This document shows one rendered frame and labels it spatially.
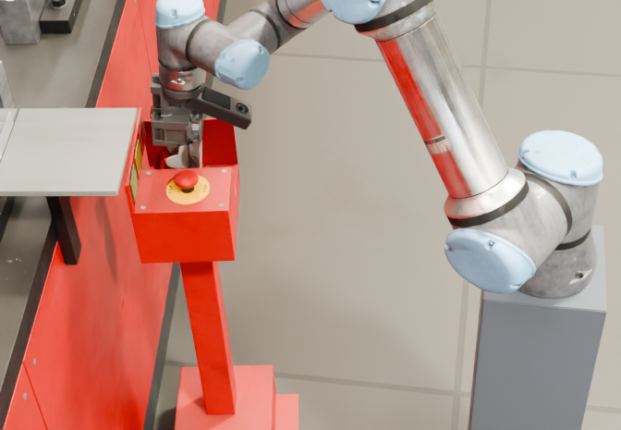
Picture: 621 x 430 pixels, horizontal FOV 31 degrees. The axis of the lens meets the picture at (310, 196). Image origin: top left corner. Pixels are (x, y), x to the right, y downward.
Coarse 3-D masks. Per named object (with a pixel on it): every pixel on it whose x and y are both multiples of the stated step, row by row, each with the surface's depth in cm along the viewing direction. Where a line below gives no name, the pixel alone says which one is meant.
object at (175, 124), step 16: (160, 96) 180; (176, 96) 178; (192, 96) 179; (160, 112) 184; (176, 112) 183; (192, 112) 183; (160, 128) 183; (176, 128) 183; (192, 128) 183; (160, 144) 185; (176, 144) 185
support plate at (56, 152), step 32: (32, 128) 162; (64, 128) 162; (96, 128) 162; (128, 128) 161; (32, 160) 157; (64, 160) 157; (96, 160) 156; (0, 192) 153; (32, 192) 153; (64, 192) 152; (96, 192) 152
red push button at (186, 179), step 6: (180, 174) 182; (186, 174) 182; (192, 174) 182; (180, 180) 181; (186, 180) 181; (192, 180) 181; (180, 186) 181; (186, 186) 181; (192, 186) 181; (186, 192) 183
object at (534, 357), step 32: (480, 320) 175; (512, 320) 166; (544, 320) 165; (576, 320) 164; (480, 352) 173; (512, 352) 172; (544, 352) 170; (576, 352) 169; (480, 384) 178; (512, 384) 177; (544, 384) 176; (576, 384) 174; (480, 416) 184; (512, 416) 183; (544, 416) 181; (576, 416) 180
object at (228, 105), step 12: (204, 96) 182; (216, 96) 183; (228, 96) 185; (192, 108) 181; (204, 108) 182; (216, 108) 182; (228, 108) 183; (240, 108) 184; (228, 120) 183; (240, 120) 184
